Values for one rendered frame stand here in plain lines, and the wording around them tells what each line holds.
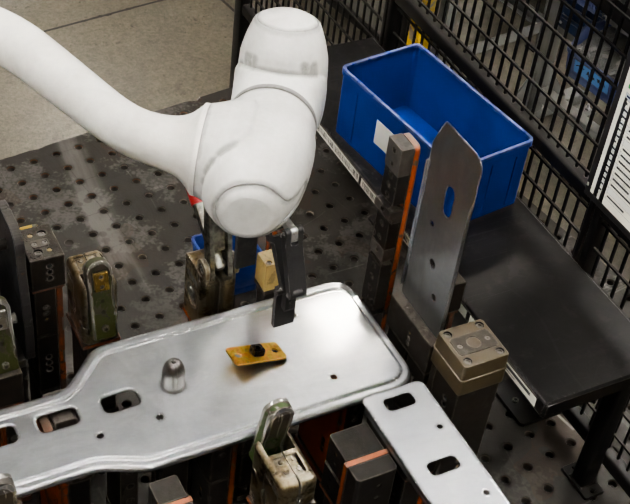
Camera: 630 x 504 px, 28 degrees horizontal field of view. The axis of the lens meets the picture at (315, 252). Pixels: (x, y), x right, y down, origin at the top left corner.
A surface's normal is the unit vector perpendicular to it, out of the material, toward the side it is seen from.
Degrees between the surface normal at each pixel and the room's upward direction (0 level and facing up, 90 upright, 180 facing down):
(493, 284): 0
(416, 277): 90
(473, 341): 0
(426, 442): 0
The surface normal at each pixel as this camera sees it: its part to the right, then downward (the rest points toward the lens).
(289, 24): 0.12, -0.68
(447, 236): -0.89, 0.24
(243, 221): 0.03, 0.67
